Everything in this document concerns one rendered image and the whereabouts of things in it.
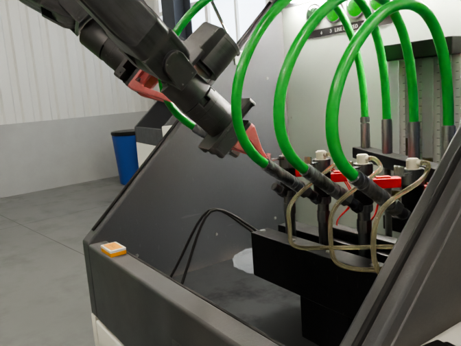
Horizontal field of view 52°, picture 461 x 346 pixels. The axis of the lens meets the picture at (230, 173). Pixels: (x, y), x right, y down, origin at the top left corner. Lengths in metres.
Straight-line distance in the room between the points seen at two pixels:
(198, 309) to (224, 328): 0.07
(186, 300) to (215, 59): 0.35
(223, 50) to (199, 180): 0.42
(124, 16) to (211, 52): 0.16
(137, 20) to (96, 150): 7.18
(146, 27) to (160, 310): 0.39
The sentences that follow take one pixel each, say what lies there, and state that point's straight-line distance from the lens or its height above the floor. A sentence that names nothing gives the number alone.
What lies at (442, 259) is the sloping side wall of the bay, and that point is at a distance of 0.51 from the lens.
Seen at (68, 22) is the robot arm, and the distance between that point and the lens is 0.89.
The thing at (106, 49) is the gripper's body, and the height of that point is 1.31.
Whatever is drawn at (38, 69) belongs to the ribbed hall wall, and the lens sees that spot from 7.48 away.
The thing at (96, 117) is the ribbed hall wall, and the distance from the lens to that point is 7.77.
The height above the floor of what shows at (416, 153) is 1.11.
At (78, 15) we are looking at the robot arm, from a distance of 0.86.
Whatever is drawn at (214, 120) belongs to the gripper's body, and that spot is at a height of 1.18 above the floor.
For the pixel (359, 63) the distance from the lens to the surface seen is 0.93.
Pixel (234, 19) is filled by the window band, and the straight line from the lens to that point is 6.60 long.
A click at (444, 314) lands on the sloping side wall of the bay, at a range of 0.54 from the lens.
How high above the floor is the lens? 1.23
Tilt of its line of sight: 10 degrees down
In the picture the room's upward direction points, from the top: 4 degrees counter-clockwise
